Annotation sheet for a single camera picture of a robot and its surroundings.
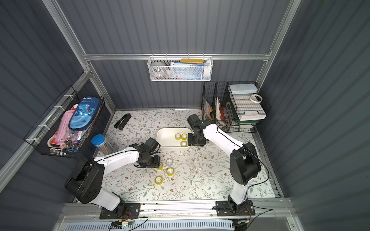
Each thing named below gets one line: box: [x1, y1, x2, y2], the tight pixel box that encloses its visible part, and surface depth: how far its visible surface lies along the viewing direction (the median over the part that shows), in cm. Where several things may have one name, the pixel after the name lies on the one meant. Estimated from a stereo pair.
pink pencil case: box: [55, 110, 83, 145], surface depth 69 cm
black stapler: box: [113, 113, 132, 130], surface depth 113 cm
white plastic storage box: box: [156, 127, 193, 150], surface depth 104 cm
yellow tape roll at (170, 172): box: [166, 167, 175, 177], surface depth 88 cm
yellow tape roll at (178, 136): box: [174, 132, 182, 141], surface depth 104 cm
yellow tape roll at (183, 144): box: [180, 140, 188, 148], surface depth 101 cm
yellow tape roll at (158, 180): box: [154, 175, 164, 186], surface depth 85 cm
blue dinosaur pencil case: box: [68, 96, 101, 131], surface depth 71 cm
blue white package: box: [170, 61, 205, 81], surface depth 88 cm
